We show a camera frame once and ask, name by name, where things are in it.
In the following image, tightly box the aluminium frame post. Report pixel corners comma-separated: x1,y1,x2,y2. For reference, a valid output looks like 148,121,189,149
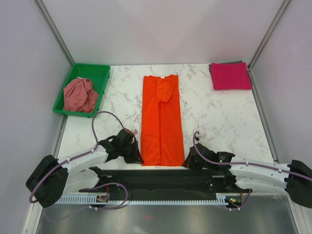
247,0,292,70
33,0,75,66

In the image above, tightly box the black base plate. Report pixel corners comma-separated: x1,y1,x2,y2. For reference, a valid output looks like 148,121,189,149
90,169,249,198

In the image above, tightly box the folded magenta t shirt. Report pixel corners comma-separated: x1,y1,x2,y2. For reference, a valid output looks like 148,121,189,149
211,63,252,91

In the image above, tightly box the orange t shirt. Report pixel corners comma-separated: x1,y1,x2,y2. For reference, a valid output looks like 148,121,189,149
141,75,185,167

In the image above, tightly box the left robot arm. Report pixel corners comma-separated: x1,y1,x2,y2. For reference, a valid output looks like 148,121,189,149
25,129,144,208

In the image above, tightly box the right aluminium frame post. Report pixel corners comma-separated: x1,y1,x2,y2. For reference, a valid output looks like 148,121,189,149
247,0,292,70

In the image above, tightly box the dusty pink t shirt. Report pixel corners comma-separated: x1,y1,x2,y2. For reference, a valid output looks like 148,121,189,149
63,77,98,113

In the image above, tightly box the white slotted cable duct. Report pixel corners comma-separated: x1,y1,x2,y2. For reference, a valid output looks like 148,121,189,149
56,192,243,205

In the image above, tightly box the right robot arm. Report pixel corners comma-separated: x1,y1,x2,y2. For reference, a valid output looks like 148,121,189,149
182,143,312,208

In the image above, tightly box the left aluminium frame post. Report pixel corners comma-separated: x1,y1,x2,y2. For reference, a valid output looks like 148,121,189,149
33,0,75,66

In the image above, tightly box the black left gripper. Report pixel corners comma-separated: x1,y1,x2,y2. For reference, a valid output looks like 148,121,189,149
120,140,143,164

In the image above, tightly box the green plastic bin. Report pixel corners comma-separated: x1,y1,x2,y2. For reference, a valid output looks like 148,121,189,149
53,63,111,117

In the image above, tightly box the folded grey t shirt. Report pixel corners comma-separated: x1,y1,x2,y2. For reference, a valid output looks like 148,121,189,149
209,60,250,73

